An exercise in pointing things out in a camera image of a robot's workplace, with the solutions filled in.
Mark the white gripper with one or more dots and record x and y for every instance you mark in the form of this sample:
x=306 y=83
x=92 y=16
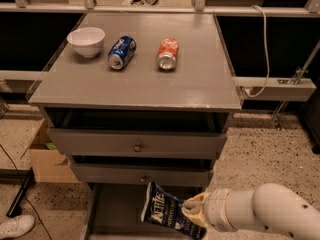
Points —
x=213 y=206

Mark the blue Kettle chip bag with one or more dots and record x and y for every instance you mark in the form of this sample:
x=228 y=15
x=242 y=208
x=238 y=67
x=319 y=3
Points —
x=163 y=209

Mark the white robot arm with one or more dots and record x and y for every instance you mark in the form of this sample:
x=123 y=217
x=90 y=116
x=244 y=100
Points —
x=270 y=208

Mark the grey bottom drawer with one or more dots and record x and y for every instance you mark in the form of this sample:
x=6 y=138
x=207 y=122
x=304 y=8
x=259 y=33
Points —
x=114 y=213

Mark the grey drawer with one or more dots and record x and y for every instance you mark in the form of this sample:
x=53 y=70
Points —
x=114 y=213
x=150 y=134
x=138 y=170

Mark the grey middle drawer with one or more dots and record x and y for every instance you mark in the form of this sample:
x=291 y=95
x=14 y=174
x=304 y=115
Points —
x=138 y=170

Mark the grey drawer cabinet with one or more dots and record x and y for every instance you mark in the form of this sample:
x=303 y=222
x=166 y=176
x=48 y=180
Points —
x=162 y=118

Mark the grey top drawer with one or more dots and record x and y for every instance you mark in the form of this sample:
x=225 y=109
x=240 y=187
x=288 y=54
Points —
x=150 y=134

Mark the cardboard box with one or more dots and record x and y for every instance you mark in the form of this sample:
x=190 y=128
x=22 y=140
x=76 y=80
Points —
x=48 y=164

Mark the orange soda can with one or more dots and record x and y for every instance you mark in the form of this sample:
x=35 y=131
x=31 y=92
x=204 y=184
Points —
x=167 y=53

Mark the black floor bar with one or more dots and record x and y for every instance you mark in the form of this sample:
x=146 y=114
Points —
x=25 y=177

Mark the blue soda can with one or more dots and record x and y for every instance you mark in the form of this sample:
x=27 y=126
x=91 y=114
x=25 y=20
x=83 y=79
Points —
x=121 y=52

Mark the white sneaker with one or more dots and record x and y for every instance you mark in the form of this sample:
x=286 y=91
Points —
x=16 y=227

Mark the white ceramic bowl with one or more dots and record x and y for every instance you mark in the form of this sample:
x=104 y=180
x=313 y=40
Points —
x=87 y=42

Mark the metal railing frame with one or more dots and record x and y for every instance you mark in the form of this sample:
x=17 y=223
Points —
x=160 y=7

